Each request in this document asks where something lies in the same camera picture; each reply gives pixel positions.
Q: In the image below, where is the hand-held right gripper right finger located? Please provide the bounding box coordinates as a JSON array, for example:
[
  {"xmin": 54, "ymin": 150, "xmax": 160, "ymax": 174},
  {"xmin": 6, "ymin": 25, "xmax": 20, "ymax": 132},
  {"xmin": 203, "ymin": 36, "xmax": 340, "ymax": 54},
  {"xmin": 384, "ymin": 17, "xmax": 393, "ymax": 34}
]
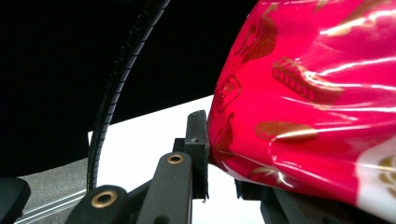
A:
[{"xmin": 234, "ymin": 179, "xmax": 273, "ymax": 201}]

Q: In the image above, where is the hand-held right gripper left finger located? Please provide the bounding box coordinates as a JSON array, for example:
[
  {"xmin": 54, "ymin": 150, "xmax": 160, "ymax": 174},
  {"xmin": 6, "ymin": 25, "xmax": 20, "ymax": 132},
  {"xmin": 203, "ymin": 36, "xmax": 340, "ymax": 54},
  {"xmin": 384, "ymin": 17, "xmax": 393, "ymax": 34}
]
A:
[{"xmin": 172, "ymin": 109, "xmax": 209, "ymax": 201}]

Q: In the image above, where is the red printed plastic bag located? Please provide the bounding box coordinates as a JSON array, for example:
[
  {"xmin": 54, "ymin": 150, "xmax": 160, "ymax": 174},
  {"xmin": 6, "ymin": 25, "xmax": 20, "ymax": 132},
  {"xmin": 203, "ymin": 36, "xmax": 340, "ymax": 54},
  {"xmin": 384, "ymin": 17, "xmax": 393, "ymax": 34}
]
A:
[{"xmin": 205, "ymin": 0, "xmax": 396, "ymax": 224}]

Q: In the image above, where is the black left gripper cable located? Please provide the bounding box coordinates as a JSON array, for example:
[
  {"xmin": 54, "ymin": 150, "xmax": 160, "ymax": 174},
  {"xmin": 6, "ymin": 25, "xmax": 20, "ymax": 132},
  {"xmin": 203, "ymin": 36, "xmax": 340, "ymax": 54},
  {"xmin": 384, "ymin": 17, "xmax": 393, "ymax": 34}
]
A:
[{"xmin": 86, "ymin": 0, "xmax": 171, "ymax": 192}]

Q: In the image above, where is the aluminium floor rail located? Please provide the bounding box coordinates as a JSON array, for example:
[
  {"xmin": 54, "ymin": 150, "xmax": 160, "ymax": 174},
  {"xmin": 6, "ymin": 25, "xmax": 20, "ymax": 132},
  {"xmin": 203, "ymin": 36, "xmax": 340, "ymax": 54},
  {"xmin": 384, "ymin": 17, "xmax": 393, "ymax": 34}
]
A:
[{"xmin": 13, "ymin": 188, "xmax": 90, "ymax": 224}]

